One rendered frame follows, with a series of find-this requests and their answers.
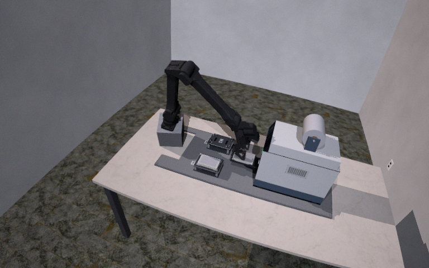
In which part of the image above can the white multi-well plate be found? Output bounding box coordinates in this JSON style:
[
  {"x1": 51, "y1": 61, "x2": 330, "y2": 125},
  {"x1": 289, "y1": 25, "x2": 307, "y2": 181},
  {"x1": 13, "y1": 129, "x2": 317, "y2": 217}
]
[{"x1": 197, "y1": 154, "x2": 221, "y2": 170}]

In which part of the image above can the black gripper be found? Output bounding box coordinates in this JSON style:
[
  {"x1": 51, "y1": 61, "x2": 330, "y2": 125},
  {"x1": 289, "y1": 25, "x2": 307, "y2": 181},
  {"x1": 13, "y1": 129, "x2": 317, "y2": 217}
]
[{"x1": 234, "y1": 134, "x2": 251, "y2": 160}]

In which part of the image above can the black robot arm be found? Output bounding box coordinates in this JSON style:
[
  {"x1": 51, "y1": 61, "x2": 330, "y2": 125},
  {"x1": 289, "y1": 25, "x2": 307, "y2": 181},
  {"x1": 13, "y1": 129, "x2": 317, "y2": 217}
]
[{"x1": 161, "y1": 60, "x2": 260, "y2": 145}]

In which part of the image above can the light grey cylinder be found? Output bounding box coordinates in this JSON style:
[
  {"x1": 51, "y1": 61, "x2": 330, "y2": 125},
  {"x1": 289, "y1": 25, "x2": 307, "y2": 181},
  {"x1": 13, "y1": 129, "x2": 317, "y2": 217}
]
[{"x1": 302, "y1": 114, "x2": 326, "y2": 148}]

